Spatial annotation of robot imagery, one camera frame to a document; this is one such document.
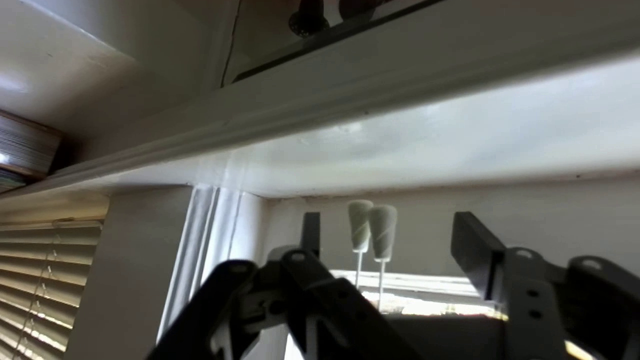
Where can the white window frame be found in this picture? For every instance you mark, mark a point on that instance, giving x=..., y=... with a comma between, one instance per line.
x=220, y=226

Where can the thick book with coloured cover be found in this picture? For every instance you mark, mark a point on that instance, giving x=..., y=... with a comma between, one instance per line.
x=27, y=142

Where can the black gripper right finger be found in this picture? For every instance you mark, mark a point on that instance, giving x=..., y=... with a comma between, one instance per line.
x=567, y=313

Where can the small window slatted blinds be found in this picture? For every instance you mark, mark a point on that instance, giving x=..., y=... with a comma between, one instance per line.
x=47, y=287

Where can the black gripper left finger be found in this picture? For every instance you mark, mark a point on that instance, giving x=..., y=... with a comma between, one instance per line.
x=292, y=313

